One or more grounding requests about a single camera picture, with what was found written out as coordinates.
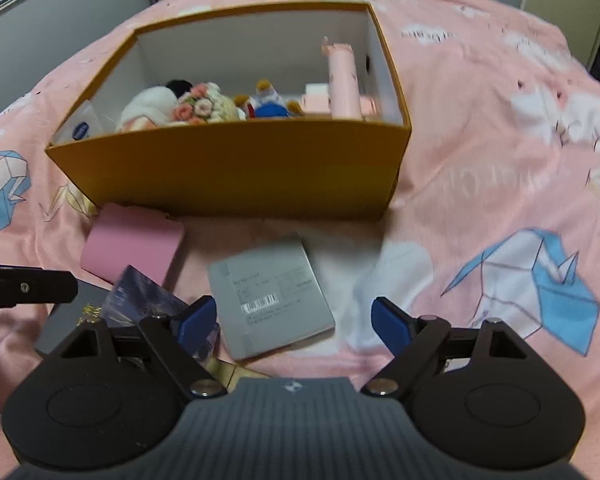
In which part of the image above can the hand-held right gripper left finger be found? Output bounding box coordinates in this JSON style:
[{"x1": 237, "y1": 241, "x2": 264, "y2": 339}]
[{"x1": 60, "y1": 296, "x2": 228, "y2": 400}]

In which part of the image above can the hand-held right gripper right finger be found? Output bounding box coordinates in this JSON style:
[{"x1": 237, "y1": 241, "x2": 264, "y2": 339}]
[{"x1": 361, "y1": 296, "x2": 531, "y2": 398}]

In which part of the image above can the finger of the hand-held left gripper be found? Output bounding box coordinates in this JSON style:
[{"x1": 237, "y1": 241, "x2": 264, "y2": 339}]
[{"x1": 0, "y1": 262, "x2": 79, "y2": 317}]

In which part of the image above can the black box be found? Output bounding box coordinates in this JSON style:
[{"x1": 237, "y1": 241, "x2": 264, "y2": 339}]
[{"x1": 34, "y1": 280, "x2": 116, "y2": 358}]

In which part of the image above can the grey box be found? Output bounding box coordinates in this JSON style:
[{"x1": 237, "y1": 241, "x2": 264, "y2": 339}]
[{"x1": 207, "y1": 232, "x2": 337, "y2": 362}]

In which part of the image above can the orange cardboard box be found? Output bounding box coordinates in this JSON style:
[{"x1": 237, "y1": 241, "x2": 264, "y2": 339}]
[{"x1": 45, "y1": 1, "x2": 412, "y2": 222}]

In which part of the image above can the white lotion tube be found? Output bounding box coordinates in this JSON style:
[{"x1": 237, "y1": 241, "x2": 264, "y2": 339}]
[{"x1": 55, "y1": 101, "x2": 106, "y2": 143}]

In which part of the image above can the brown plush dog toy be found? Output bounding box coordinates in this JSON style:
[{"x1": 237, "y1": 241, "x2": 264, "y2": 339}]
[{"x1": 232, "y1": 79, "x2": 303, "y2": 120}]

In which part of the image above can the pink bottle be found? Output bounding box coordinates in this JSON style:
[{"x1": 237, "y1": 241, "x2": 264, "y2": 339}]
[{"x1": 321, "y1": 36, "x2": 366, "y2": 121}]

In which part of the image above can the pink printed blanket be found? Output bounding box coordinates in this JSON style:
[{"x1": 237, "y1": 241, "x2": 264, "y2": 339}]
[{"x1": 0, "y1": 0, "x2": 600, "y2": 431}]

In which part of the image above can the white plush toy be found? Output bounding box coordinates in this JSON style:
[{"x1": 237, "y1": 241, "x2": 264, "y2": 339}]
[{"x1": 116, "y1": 79, "x2": 193, "y2": 133}]

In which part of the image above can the cream door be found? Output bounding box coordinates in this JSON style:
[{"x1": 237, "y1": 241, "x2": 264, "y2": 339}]
[{"x1": 522, "y1": 0, "x2": 600, "y2": 68}]

